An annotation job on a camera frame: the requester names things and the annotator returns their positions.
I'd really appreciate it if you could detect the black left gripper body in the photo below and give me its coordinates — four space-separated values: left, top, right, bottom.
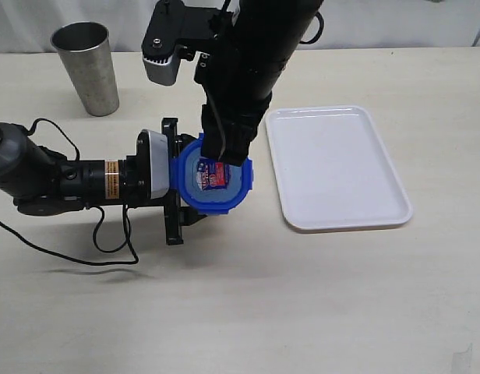
127 118 183 245

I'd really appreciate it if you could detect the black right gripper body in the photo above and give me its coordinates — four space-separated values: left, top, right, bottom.
200 77 271 129

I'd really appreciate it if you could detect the blue plastic container lid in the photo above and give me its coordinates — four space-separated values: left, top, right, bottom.
170 133 253 215

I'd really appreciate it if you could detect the stainless steel tumbler cup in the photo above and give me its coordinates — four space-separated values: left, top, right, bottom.
51 21 119 117

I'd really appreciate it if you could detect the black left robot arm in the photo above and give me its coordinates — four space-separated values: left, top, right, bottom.
0 118 207 245

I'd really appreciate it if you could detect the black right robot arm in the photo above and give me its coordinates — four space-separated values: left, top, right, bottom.
195 1 324 166

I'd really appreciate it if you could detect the white rectangular plastic tray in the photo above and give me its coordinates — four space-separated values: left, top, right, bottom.
265 105 413 233

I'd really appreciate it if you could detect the white backdrop curtain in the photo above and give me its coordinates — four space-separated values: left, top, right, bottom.
0 0 480 53

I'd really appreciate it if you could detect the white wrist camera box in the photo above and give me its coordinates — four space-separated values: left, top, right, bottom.
142 129 170 199

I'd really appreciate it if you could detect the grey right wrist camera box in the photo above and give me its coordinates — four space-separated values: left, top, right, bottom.
142 39 181 86

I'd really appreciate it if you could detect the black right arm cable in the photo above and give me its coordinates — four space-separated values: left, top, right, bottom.
300 11 326 44

